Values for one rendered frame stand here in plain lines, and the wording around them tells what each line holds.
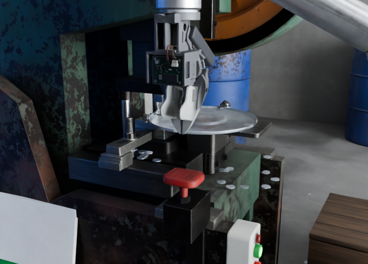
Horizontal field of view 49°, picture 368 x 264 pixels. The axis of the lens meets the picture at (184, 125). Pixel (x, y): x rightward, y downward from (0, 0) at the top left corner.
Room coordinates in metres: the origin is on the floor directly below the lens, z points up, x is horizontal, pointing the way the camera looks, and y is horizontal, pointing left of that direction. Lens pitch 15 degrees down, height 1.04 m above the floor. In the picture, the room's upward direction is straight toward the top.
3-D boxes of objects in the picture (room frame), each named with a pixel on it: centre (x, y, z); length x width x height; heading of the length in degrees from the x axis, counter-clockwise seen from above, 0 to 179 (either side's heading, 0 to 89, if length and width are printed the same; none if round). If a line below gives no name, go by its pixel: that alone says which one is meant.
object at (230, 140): (1.12, 0.06, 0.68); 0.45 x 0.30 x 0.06; 154
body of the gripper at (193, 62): (0.69, 0.01, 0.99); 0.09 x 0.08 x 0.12; 154
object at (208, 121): (1.06, -0.05, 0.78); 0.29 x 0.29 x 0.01
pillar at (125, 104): (1.07, 0.16, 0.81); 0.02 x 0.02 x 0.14
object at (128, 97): (1.12, 0.07, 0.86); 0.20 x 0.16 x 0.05; 154
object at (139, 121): (1.12, 0.06, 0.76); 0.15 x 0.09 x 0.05; 154
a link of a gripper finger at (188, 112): (0.69, 0.00, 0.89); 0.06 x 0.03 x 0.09; 154
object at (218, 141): (1.04, -0.09, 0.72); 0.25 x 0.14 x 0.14; 64
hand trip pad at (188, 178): (0.72, 0.00, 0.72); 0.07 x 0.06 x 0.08; 64
